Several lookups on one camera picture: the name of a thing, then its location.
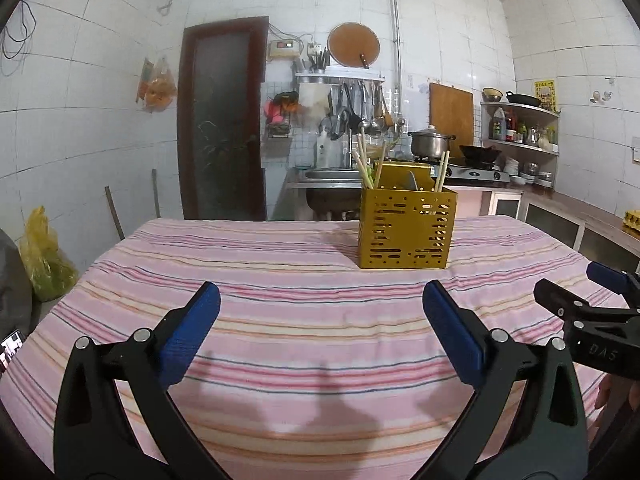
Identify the orange plastic bag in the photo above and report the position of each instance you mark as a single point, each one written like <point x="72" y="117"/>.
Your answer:
<point x="161" y="90"/>

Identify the long wooden stick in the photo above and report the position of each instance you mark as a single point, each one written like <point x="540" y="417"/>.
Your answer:
<point x="156" y="195"/>

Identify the egg carton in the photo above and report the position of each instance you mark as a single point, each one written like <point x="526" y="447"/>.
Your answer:
<point x="632" y="221"/>

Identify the steel wall rack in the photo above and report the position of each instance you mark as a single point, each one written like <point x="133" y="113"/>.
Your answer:
<point x="340" y="77"/>

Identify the brown door with frosted glass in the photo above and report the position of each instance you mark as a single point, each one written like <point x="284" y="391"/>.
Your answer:
<point x="220" y="110"/>

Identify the black wok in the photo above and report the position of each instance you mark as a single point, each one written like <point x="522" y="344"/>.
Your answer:
<point x="480" y="154"/>

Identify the person's right hand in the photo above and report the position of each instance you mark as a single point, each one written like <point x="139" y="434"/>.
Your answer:
<point x="605" y="392"/>

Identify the yellow perforated utensil holder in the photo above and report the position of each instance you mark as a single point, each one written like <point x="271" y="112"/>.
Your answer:
<point x="405" y="230"/>

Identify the large white oil bottle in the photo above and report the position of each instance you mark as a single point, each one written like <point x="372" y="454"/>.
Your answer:
<point x="499" y="127"/>

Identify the dark grey cloth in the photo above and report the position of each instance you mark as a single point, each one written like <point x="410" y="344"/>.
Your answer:
<point x="12" y="280"/>

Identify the black pan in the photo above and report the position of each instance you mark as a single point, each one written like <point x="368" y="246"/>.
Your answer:
<point x="524" y="100"/>

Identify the metal bowl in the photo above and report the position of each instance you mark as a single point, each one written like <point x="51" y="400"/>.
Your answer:
<point x="492" y="95"/>

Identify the dark grey spoon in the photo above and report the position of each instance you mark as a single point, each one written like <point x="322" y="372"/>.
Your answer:
<point x="410" y="182"/>

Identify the wooden cutting board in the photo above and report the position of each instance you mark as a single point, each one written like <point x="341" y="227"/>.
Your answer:
<point x="450" y="115"/>

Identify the stack of white bowls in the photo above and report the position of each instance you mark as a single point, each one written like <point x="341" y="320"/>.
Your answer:
<point x="512" y="172"/>

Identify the white corner shelf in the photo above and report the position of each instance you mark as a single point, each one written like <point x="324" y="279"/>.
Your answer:
<point x="520" y="145"/>

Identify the beige electric control box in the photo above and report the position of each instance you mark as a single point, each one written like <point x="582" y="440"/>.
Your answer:
<point x="284" y="50"/>

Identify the row of hanging kitchen utensils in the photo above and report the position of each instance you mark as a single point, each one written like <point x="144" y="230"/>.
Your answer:
<point x="355" y="115"/>

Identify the steel gas stove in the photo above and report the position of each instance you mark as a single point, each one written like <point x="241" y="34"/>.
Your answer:
<point x="480" y="175"/>

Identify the knife and cutlery holder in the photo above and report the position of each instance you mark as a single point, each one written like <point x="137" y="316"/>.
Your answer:
<point x="317" y="62"/>

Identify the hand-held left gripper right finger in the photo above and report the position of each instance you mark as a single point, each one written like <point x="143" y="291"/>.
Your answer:
<point x="452" y="335"/>

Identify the smartphone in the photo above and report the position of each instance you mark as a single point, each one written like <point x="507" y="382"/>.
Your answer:
<point x="12" y="350"/>

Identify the round wooden lid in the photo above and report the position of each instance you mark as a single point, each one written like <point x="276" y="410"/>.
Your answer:
<point x="352" y="42"/>

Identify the green plastic utensil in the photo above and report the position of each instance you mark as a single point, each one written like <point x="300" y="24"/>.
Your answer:
<point x="369" y="175"/>

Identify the steel cooking pot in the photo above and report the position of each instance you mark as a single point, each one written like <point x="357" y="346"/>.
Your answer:
<point x="430" y="144"/>

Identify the wooden chopstick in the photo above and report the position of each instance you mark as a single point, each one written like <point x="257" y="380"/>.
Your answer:
<point x="444" y="170"/>
<point x="380" y="165"/>
<point x="364" y="155"/>

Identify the white hanging cloth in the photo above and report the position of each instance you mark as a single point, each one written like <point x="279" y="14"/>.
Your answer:
<point x="312" y="102"/>

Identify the grey wall pipe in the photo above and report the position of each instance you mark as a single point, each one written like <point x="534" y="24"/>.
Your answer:
<point x="395" y="35"/>

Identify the pink striped tablecloth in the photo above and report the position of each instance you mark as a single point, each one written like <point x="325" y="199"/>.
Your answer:
<point x="300" y="270"/>

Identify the short wooden stick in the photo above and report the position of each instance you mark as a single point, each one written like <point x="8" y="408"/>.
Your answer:
<point x="115" y="212"/>

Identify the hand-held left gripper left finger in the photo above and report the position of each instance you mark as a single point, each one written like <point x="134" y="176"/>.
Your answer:
<point x="192" y="335"/>

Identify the yellow wall poster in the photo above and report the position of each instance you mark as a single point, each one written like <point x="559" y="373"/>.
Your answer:
<point x="545" y="96"/>

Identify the kitchen counter cabinet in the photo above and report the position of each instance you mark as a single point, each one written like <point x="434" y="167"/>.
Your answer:
<point x="560" y="215"/>

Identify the yellow plastic bag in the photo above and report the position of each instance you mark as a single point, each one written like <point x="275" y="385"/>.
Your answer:
<point x="47" y="260"/>

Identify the steel sink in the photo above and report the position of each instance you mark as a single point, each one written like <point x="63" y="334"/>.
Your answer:
<point x="325" y="180"/>

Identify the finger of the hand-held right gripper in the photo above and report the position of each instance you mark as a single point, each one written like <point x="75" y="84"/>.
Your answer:
<point x="607" y="276"/>
<point x="555" y="295"/>

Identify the swan-shaped wall hooks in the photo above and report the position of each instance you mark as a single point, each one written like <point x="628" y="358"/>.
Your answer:
<point x="600" y="97"/>

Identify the wooden chopsticks pair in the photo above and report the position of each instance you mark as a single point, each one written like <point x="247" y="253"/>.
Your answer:
<point x="361" y="166"/>

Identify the white dish soap bottle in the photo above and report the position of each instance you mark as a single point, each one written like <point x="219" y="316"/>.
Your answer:
<point x="322" y="152"/>

